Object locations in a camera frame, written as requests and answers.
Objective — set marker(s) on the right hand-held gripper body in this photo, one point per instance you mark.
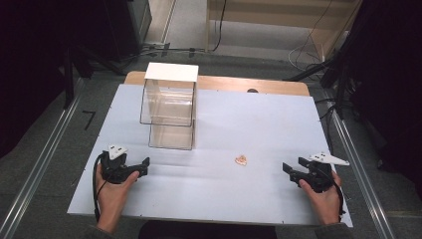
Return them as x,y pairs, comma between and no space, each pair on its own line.
320,176

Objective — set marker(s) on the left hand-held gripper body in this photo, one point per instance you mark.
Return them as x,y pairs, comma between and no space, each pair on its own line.
112,167

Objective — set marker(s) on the person's right hand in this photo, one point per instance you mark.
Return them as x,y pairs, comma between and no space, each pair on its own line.
326,204

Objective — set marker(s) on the person's left hand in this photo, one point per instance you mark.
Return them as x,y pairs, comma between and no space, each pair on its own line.
112,199

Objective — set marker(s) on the small orange pink item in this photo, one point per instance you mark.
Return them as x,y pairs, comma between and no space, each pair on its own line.
241,160

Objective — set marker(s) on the white table cover board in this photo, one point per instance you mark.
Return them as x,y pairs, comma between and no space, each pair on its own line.
232,192

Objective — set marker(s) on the clear drawer box white top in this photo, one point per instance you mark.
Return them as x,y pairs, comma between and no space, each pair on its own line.
170,99

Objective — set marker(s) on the person's dark torso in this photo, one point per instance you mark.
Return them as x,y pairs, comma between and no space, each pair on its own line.
205,231

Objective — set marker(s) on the black metal stand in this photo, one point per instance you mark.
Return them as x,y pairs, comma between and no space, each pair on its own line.
335,76

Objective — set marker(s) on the black tripod stand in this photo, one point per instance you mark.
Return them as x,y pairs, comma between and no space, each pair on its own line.
71,73

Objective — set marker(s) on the black curtain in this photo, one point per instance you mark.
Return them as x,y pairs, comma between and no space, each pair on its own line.
30,66
394,83

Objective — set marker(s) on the light wooden shelf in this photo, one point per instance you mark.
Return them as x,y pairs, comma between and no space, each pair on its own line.
282,20

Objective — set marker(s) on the metal floor rail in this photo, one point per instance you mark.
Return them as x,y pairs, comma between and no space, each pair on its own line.
36,166
365,172

